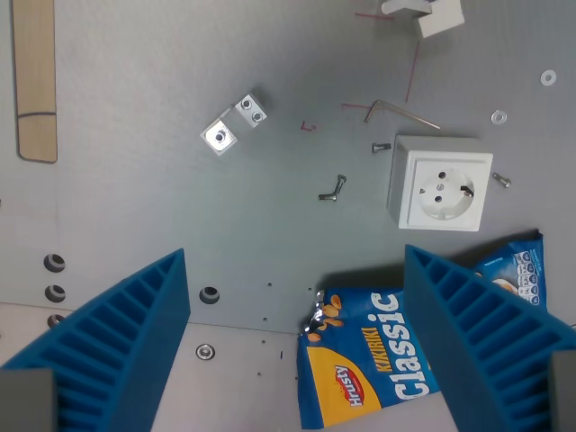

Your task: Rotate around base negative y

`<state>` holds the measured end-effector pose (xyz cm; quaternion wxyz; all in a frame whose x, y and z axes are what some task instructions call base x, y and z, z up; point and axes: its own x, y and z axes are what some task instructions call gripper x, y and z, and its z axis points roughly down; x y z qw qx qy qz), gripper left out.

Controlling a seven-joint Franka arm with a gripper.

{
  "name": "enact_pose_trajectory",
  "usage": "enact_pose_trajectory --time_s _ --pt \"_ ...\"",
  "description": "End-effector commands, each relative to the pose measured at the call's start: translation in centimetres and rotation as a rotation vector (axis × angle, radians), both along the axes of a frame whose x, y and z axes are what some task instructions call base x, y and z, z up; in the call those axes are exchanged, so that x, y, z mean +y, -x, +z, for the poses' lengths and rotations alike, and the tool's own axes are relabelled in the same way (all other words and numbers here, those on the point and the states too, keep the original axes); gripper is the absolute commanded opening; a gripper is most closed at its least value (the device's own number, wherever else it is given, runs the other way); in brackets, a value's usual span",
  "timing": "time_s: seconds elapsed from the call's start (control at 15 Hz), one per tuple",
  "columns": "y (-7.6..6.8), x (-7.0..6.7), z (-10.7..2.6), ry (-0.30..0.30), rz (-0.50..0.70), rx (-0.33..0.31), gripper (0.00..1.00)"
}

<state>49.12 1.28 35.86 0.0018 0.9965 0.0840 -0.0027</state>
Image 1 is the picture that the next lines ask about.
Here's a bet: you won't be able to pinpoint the metal hex key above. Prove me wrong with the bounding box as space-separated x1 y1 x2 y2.
363 99 442 131

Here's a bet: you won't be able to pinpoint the light wooden strip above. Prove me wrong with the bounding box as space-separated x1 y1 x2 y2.
11 0 59 164

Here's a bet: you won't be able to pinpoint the aluminium block one hole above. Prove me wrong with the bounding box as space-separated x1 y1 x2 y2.
200 117 240 157

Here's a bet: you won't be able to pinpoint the white wall power socket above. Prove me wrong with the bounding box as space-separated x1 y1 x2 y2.
385 133 495 233

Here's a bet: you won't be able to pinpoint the white rectangular block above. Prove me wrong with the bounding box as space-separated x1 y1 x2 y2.
416 0 465 40

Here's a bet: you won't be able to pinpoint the blue Hrusty Classic snack bag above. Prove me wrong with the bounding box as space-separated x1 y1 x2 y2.
296 229 548 431

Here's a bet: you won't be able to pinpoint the aluminium block two holes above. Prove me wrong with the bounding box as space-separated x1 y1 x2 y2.
233 93 269 131

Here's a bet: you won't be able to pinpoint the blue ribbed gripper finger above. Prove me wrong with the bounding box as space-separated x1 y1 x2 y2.
0 247 192 432
403 244 576 432

